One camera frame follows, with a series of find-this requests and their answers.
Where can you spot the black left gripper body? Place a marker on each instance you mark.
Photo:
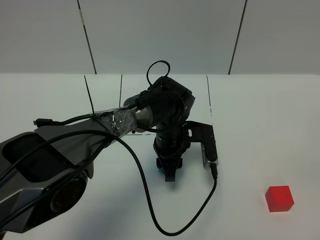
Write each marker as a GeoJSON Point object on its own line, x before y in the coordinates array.
{"type": "Point", "coordinates": [171, 144]}

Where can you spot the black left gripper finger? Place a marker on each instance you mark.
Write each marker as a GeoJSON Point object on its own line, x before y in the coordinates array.
{"type": "Point", "coordinates": [159, 164]}
{"type": "Point", "coordinates": [170, 168]}

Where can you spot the red cube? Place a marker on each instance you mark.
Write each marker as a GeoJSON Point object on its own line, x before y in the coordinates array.
{"type": "Point", "coordinates": [279, 198]}

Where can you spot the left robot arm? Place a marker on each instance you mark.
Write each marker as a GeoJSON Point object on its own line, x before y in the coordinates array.
{"type": "Point", "coordinates": [44, 173]}

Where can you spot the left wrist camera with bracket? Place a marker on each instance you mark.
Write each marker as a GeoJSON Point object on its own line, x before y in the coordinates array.
{"type": "Point", "coordinates": [204, 134]}

